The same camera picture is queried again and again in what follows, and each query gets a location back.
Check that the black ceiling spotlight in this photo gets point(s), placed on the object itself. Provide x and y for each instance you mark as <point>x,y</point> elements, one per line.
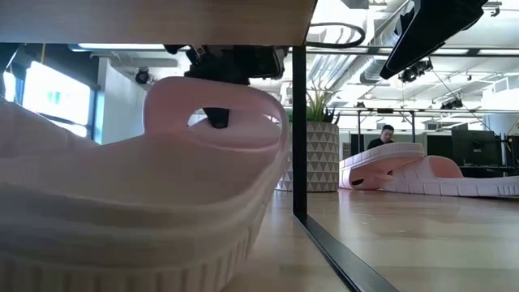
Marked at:
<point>413,73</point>

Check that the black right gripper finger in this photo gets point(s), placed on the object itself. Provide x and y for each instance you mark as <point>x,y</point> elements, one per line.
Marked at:
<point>438,24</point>

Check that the person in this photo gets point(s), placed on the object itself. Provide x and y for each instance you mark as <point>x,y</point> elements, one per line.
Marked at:
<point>381,142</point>

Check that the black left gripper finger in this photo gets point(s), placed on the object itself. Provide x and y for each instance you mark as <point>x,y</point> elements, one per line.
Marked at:
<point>217,117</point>

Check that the black background monitor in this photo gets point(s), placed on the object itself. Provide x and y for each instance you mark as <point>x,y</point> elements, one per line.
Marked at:
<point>476,148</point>

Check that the black background rig frame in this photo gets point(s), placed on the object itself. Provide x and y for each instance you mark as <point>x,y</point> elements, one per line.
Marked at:
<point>385,110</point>

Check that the large office window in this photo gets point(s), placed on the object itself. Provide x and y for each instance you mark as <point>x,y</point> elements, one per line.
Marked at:
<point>57,93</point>

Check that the green succulent in patterned pot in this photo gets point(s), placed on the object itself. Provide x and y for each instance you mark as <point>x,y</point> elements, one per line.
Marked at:
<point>320,158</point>

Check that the round black ceiling camera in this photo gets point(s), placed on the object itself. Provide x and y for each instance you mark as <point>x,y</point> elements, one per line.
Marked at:
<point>142,76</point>

